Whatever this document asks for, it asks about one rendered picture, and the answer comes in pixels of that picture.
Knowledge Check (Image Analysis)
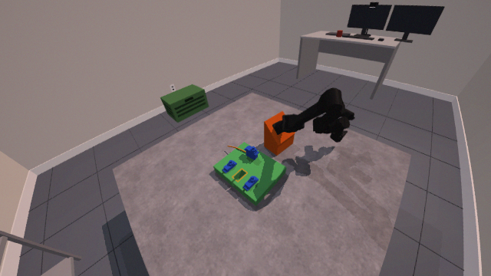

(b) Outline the blue micro servo with orange cable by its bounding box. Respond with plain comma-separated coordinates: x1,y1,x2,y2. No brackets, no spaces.
229,146,259,160

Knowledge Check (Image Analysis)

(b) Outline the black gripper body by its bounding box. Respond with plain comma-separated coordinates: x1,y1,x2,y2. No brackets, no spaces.
330,109,354,143

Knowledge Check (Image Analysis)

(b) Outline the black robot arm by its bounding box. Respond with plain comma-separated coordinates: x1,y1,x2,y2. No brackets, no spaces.
272,88,350,134

